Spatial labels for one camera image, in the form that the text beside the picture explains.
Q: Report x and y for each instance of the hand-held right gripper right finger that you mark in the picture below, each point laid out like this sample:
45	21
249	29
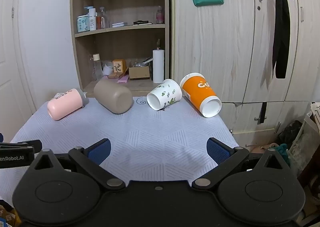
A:
218	151

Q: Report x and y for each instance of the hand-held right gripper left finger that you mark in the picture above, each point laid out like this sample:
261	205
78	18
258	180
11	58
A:
99	151

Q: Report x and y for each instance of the taupe cup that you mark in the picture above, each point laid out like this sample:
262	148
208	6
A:
113	96

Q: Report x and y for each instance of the pink cup with grey lid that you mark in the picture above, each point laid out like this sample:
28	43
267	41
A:
65	104

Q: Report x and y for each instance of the orange paper cup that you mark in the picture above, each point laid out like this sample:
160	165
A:
197	92

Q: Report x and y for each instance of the white leaf print paper cup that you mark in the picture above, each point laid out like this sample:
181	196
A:
166	93

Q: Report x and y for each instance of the small white cup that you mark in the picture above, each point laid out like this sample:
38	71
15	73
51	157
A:
108	69

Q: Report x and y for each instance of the white quilted table cloth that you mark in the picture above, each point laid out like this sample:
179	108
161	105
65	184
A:
150	137

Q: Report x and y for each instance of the teal cloth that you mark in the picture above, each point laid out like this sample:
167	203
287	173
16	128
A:
282	151

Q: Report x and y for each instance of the dark plastic bag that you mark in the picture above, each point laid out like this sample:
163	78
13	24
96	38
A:
290	131

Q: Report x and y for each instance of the pink flat case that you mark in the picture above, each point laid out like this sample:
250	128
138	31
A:
123	79

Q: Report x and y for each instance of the clear bottle with beige cap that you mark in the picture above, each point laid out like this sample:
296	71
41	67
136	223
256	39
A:
97	68

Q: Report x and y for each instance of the wooden box with flower print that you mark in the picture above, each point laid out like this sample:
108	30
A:
119	66

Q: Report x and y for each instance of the brown cardboard box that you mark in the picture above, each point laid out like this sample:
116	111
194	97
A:
138	73

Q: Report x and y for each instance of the white basket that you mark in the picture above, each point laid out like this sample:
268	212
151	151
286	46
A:
308	137

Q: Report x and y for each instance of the white paper towel roll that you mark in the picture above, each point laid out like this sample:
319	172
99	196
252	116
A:
158	67

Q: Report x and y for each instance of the wooden shelf unit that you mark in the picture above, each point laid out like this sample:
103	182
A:
125	42

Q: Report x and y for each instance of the teal jar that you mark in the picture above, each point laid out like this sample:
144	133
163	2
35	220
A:
83	24

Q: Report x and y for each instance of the white flat case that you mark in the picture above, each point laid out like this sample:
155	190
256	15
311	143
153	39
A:
119	24

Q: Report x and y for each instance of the white pump bottle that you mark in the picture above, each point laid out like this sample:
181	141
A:
92	21

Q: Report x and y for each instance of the black flat case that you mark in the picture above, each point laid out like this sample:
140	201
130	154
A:
142	22

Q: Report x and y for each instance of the black ribbon bow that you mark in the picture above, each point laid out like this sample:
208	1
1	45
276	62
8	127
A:
281	29

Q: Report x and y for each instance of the pink liquid bottle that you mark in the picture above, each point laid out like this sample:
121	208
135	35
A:
160	16

